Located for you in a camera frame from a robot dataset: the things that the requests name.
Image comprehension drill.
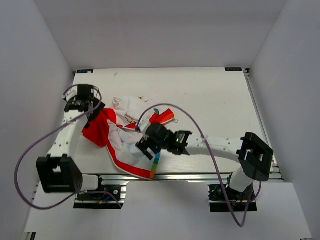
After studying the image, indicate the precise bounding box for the red white rainbow jacket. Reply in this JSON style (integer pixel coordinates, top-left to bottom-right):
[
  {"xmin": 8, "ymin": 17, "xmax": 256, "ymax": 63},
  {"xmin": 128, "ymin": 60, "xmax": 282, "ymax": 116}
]
[{"xmin": 82, "ymin": 96, "xmax": 175, "ymax": 180}]

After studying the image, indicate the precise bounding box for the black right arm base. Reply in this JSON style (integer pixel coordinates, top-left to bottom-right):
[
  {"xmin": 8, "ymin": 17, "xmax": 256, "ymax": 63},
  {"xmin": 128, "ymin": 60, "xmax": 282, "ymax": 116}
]
[{"xmin": 208, "ymin": 184, "xmax": 258, "ymax": 213}]

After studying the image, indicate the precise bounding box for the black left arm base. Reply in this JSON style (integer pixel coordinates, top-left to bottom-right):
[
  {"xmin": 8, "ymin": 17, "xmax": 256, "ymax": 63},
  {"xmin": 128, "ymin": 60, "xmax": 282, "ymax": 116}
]
[{"xmin": 73, "ymin": 183, "xmax": 127, "ymax": 210}]

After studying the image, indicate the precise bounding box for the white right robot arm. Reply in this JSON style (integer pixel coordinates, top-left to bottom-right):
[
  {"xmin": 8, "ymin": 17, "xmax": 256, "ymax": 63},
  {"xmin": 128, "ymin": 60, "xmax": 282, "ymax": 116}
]
[{"xmin": 136, "ymin": 123, "xmax": 274, "ymax": 200}]

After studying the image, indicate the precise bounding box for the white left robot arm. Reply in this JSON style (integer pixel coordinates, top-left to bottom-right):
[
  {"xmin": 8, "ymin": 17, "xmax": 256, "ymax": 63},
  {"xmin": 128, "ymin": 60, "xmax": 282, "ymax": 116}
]
[{"xmin": 36, "ymin": 84, "xmax": 106, "ymax": 200}]

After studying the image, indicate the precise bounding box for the blue left corner sticker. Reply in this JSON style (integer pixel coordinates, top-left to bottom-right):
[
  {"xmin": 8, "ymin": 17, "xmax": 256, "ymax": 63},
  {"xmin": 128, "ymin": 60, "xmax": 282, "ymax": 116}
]
[{"xmin": 76, "ymin": 69, "xmax": 94, "ymax": 74}]

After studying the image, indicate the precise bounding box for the blue corner sticker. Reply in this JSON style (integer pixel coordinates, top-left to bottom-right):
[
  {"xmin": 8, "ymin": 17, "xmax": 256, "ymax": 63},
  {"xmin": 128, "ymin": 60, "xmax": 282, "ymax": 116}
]
[
  {"xmin": 224, "ymin": 67, "xmax": 243, "ymax": 72},
  {"xmin": 76, "ymin": 69, "xmax": 94, "ymax": 74}
]

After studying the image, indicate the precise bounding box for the blue right corner sticker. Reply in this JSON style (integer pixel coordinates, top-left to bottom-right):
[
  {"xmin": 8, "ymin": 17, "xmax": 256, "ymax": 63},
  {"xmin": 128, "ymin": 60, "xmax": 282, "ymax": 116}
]
[{"xmin": 224, "ymin": 67, "xmax": 243, "ymax": 72}]

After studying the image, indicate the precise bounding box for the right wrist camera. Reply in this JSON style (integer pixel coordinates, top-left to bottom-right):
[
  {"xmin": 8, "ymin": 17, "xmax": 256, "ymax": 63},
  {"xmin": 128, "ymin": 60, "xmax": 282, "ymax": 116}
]
[{"xmin": 136, "ymin": 117, "xmax": 151, "ymax": 133}]

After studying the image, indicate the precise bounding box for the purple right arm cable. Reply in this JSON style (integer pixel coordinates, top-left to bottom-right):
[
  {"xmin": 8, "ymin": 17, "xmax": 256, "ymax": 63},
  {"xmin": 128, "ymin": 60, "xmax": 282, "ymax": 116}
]
[{"xmin": 136, "ymin": 103, "xmax": 263, "ymax": 228}]

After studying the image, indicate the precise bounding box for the aluminium table edge rail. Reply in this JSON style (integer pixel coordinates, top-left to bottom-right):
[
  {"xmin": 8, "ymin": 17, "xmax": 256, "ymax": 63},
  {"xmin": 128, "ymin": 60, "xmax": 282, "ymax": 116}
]
[{"xmin": 82, "ymin": 171, "xmax": 283, "ymax": 182}]

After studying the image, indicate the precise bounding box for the right side aluminium rail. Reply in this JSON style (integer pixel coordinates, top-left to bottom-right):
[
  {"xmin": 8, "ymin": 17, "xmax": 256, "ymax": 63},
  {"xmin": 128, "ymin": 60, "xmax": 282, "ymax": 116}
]
[{"xmin": 243, "ymin": 68, "xmax": 280, "ymax": 173}]

